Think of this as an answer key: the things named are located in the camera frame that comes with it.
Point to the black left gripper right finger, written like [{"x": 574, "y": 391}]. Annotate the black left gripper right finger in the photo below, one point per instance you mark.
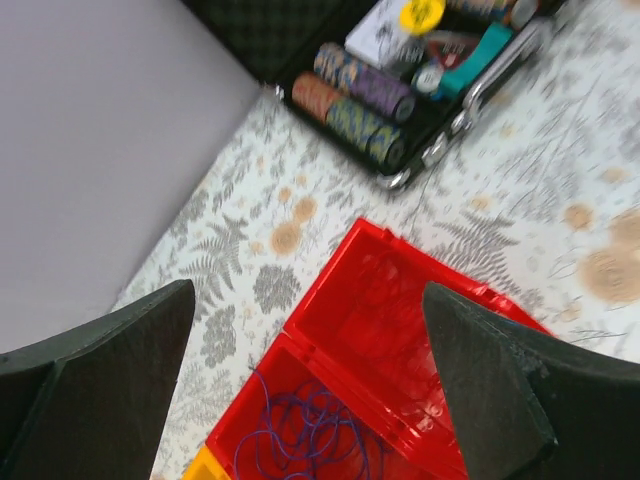
[{"x": 526, "y": 405}]

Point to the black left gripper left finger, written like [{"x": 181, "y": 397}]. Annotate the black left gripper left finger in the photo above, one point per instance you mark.
[{"x": 92, "y": 402}]

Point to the yellow plastic bin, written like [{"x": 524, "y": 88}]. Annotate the yellow plastic bin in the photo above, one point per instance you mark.
[{"x": 205, "y": 467}]

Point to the red plastic bin right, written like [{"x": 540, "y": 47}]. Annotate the red plastic bin right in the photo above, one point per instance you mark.
[{"x": 364, "y": 314}]

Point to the red plastic bin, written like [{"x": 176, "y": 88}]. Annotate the red plastic bin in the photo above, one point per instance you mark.
[
  {"x": 290, "y": 420},
  {"x": 364, "y": 314}
]

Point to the floral patterned table mat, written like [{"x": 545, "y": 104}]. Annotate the floral patterned table mat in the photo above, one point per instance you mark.
[{"x": 540, "y": 201}]

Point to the red plastic bin middle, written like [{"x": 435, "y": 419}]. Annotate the red plastic bin middle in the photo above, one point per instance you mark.
[{"x": 290, "y": 420}]

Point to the poker chip stack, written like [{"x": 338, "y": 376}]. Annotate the poker chip stack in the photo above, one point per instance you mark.
[
  {"x": 363, "y": 129},
  {"x": 382, "y": 92}
]

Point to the black poker chip case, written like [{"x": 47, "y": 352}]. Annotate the black poker chip case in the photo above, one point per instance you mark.
[{"x": 276, "y": 41}]

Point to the teal rectangular tag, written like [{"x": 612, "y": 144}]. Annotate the teal rectangular tag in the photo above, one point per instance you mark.
[{"x": 491, "y": 44}]

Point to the playing card deck box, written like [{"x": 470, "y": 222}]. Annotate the playing card deck box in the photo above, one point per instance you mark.
[{"x": 381, "y": 41}]

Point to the yellow round dealer button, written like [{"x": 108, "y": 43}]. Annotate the yellow round dealer button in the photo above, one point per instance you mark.
[{"x": 418, "y": 17}]

